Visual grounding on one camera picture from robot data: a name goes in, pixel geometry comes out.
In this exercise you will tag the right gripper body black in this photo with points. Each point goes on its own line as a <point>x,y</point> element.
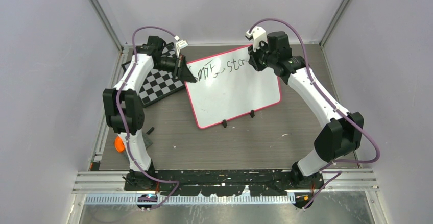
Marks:
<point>262,58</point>

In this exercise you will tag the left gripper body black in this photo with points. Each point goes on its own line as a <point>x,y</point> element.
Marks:
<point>170,65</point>

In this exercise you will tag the whiteboard with pink frame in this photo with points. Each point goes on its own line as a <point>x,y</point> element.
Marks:
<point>228,87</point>

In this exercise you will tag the black marker cap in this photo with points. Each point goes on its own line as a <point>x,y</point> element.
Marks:
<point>150,131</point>

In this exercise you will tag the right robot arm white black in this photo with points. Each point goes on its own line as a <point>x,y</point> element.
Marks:
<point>338,136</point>

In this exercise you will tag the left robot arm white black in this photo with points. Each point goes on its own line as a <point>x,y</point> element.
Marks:
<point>123,106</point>

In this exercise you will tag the black white chessboard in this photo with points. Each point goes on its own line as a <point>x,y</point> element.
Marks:
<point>158,84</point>

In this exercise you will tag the grey studded baseplate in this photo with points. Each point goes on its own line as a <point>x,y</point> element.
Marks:
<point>147,141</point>

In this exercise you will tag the orange curved brick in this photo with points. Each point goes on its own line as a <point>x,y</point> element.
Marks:
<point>119,145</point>

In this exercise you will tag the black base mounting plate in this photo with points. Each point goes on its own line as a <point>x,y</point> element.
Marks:
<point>259,182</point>

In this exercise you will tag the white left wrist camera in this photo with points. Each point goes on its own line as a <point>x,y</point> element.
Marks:
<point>179,45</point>

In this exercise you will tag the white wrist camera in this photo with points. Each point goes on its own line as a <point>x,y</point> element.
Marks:
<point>179,45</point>
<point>258,36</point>

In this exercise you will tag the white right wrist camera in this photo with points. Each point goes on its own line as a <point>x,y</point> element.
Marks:
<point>258,36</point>

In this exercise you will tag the black wire whiteboard stand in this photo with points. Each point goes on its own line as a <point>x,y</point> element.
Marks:
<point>251,113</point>

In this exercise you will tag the aluminium frame rail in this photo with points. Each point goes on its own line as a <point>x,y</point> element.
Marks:
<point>107,187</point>

